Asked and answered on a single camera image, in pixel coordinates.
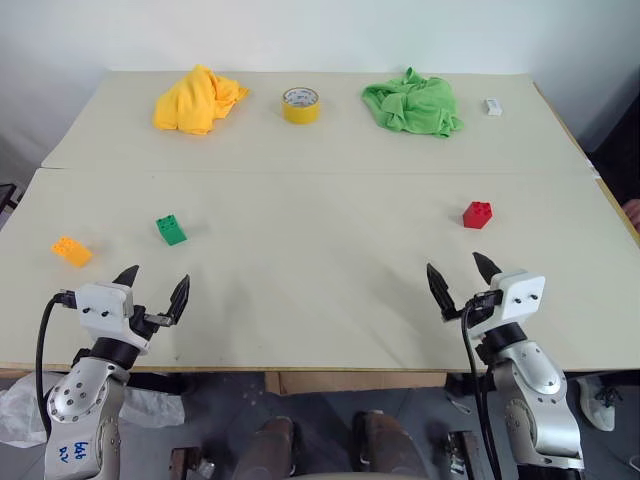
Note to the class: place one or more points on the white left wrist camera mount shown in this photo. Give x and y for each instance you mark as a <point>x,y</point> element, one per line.
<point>102,305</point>

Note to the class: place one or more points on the crumpled green cloth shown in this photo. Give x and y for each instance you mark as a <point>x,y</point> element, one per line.
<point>415,107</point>

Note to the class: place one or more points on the orange toy brick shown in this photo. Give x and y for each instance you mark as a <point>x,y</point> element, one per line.
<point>73,251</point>

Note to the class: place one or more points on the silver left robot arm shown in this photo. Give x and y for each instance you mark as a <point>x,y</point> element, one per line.
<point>82,400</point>

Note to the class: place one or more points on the red toy brick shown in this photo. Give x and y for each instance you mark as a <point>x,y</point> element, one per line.
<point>477,215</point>

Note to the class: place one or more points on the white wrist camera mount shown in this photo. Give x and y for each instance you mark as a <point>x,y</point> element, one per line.
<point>102,305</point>
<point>522,295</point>

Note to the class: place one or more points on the small white box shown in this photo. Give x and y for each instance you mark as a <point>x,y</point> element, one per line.
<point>493,107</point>

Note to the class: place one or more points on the person in dark clothing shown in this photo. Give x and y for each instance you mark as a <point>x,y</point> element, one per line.
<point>617,150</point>

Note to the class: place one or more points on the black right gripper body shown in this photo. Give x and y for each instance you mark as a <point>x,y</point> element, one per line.
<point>477,309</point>

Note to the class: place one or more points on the green toy brick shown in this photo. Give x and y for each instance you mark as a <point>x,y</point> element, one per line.
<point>171,231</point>

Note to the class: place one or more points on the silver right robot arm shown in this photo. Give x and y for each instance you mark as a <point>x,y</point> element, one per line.
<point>537,395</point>

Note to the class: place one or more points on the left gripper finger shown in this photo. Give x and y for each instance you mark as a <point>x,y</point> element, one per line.
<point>128,276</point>
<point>179,300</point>

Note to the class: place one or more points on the yellow tape roll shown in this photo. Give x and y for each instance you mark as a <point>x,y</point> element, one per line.
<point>301,111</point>

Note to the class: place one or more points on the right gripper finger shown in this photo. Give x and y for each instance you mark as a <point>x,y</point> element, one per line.
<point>440,290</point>
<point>486,267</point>

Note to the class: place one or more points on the white plastic bag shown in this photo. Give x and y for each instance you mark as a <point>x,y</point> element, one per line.
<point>20,410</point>

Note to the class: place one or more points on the white sneaker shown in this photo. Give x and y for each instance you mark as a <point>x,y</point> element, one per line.
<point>599,402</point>

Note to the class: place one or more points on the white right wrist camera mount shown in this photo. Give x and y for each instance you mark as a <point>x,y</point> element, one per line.
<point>522,295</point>

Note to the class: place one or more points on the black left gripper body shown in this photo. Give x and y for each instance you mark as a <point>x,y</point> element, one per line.
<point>141,325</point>

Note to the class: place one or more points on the crumpled yellow cloth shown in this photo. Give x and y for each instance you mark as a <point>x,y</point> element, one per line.
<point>192,102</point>

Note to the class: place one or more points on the dark rounded shape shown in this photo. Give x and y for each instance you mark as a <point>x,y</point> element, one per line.
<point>385,445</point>
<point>267,450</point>

